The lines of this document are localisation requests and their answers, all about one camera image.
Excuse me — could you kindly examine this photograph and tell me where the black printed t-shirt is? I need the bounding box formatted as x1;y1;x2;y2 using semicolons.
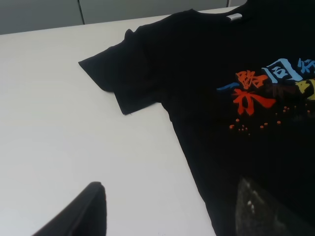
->
79;0;315;236

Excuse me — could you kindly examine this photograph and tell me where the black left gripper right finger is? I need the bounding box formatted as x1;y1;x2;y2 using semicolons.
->
235;178;315;236

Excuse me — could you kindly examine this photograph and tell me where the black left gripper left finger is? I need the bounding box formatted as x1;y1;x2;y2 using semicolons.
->
35;182;107;236

